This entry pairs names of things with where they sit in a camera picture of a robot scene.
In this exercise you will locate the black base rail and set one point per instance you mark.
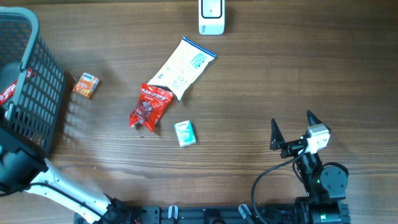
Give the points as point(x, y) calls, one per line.
point(233, 214)

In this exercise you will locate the white barcode scanner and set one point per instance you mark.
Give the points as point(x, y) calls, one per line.
point(211, 17)

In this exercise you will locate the cream snack pouch blue seal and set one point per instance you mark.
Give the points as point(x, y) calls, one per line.
point(184, 66)

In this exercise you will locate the grey plastic shopping basket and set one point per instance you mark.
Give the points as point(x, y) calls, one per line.
point(33, 109)

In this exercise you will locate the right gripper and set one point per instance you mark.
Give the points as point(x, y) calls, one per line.
point(291, 147)

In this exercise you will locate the red snack bag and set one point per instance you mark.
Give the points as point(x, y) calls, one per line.
point(151, 104)

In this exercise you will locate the red candy bar wrapper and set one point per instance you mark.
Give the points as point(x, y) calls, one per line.
point(9, 92)

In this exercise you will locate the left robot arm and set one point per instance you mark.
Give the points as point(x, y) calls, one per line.
point(25, 168)

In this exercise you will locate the orange tissue pack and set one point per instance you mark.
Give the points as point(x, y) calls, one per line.
point(86, 85)

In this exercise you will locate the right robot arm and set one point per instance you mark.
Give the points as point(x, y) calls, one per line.
point(324, 183)

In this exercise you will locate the teal tissue pack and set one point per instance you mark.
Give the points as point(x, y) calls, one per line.
point(185, 133)

